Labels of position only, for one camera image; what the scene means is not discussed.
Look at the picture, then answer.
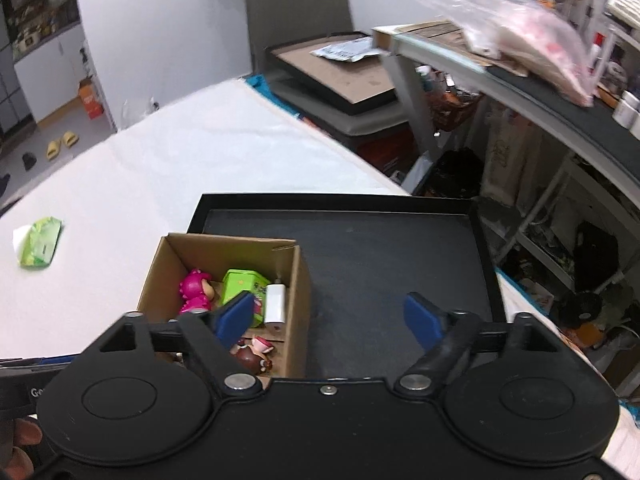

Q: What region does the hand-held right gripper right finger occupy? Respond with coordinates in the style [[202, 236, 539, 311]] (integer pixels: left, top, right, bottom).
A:
[[394, 291, 556, 396]]

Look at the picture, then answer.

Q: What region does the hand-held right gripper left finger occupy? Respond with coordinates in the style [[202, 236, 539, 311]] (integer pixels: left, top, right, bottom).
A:
[[98, 291, 263, 396]]

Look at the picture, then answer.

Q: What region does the green hexagonal box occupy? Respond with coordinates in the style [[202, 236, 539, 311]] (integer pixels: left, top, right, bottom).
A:
[[220, 269, 268, 328]]

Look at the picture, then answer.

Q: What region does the white charger plug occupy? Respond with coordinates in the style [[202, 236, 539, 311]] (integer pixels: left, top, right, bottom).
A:
[[263, 277, 288, 333]]

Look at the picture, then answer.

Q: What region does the brown-haired doll figure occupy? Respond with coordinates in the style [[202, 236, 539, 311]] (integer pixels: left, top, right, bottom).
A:
[[232, 335, 275, 376]]

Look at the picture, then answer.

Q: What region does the cardboard box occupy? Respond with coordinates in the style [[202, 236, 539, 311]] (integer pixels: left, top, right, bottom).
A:
[[136, 232, 312, 378]]

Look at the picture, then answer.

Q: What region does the black tray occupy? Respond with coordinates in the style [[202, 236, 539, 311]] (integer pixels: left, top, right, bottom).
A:
[[186, 192, 508, 378]]

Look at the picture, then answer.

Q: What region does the person's left hand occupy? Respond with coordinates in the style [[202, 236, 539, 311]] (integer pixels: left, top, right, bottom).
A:
[[0, 417, 45, 480]]

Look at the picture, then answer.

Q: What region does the pink toy figure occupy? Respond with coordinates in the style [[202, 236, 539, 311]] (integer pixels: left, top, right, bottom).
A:
[[178, 268, 221, 316]]

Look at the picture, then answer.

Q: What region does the green wipes packet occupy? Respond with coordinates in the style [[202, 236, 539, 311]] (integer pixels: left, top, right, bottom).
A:
[[12, 216, 65, 269]]

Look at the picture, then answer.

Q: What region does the black plastic bag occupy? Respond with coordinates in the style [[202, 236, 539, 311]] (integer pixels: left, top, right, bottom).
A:
[[430, 147, 483, 198]]

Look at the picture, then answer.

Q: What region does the white shelf rack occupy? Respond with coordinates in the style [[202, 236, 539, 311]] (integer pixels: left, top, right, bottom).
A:
[[492, 152, 640, 292]]

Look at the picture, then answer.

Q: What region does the white paper bag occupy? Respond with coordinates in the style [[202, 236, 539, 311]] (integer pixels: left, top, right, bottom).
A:
[[482, 102, 531, 208]]

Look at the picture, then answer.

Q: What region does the wicker basket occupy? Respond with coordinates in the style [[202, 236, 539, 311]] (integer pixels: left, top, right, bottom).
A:
[[427, 87, 483, 131]]

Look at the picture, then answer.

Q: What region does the glass top desk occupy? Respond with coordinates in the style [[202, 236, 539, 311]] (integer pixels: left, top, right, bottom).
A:
[[371, 20, 640, 196]]

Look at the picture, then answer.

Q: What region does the black framed board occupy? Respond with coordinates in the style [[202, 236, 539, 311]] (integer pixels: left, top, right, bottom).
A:
[[264, 31, 401, 116]]

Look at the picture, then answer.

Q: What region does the silver foil packet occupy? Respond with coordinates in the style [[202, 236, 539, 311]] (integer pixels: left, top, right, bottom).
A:
[[310, 37, 382, 63]]

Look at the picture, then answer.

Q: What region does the flat cardboard sheet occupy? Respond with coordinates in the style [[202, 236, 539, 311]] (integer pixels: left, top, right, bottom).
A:
[[372, 20, 531, 78]]

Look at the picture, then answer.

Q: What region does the clear plastic bag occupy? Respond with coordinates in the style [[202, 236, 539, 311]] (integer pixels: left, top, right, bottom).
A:
[[410, 0, 598, 108]]

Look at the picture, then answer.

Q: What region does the grey chair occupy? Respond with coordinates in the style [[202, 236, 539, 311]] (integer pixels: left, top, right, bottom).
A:
[[242, 0, 416, 136]]

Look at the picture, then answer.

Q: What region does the wall cabinet with shelves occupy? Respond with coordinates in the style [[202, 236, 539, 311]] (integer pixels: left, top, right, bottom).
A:
[[0, 0, 81, 63]]

